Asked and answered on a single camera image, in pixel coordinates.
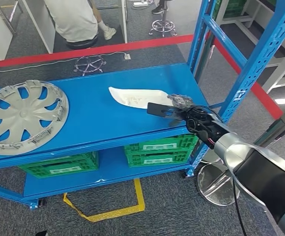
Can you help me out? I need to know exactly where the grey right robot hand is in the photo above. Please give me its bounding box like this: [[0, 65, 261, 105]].
[[167, 93, 195, 111]]

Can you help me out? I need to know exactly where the white curved car body part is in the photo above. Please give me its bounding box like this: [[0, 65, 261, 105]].
[[108, 86, 175, 110]]

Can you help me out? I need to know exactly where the blue metal shelf rack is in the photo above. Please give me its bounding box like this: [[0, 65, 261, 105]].
[[0, 0, 285, 209]]

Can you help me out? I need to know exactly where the green plastic crate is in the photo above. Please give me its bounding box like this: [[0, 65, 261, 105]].
[[123, 134, 199, 168], [213, 0, 247, 19], [17, 150, 99, 179]]

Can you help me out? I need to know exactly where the black round stool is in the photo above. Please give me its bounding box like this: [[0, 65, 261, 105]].
[[66, 34, 106, 77], [149, 0, 178, 37]]

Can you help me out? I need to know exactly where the person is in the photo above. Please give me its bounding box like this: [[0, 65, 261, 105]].
[[152, 0, 169, 15], [44, 0, 118, 43]]

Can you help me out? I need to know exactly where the chrome barrier stanchion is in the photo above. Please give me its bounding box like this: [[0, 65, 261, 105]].
[[196, 113, 285, 207]]

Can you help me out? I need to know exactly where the red barrier belt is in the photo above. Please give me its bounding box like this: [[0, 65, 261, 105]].
[[0, 34, 194, 70]]

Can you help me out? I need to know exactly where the grey wheel hubcap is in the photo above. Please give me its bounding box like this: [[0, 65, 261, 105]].
[[0, 80, 69, 156]]

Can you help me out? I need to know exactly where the white metal table frame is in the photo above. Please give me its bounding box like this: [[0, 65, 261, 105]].
[[216, 0, 285, 95]]

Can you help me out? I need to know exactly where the white floor cable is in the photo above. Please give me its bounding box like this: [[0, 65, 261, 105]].
[[0, 51, 130, 74]]

